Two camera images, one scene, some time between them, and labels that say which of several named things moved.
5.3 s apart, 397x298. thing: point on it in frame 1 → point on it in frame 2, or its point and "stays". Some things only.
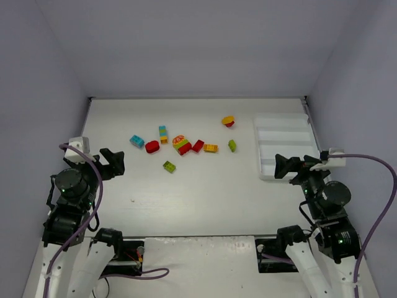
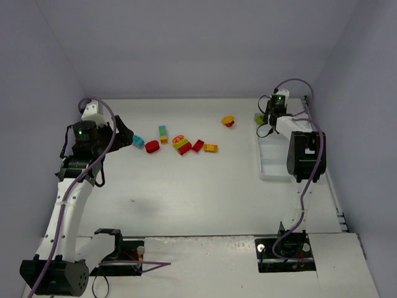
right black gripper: [301, 172] → [272, 117]
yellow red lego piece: [228, 121] stays
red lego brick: [198, 146] stays
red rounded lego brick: [152, 146] stays
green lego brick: [169, 166] → [260, 119]
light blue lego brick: [137, 141] stays
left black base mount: [128, 262] stays
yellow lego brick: [211, 148] stays
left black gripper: [101, 167] → [117, 133]
